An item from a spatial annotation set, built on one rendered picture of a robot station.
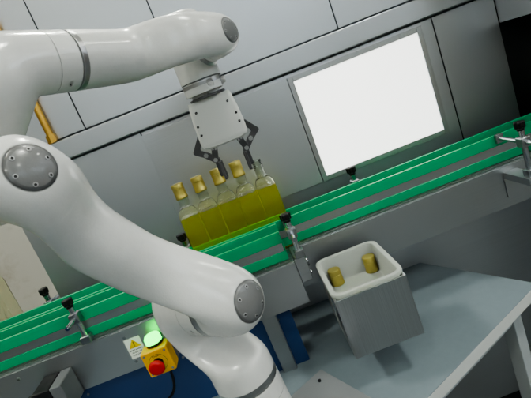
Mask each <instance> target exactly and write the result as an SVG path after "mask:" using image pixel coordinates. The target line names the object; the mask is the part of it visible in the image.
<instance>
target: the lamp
mask: <svg viewBox="0 0 531 398"><path fill-rule="evenodd" d="M162 341H163V337H162V336H161V334H160V333H159V332H157V331H152V332H150V333H148V334H147V335H146V336H145V338H144V342H145V346H146V347H147V349H152V348H155V347H157V346H158V345H160V344H161V343H162Z"/></svg>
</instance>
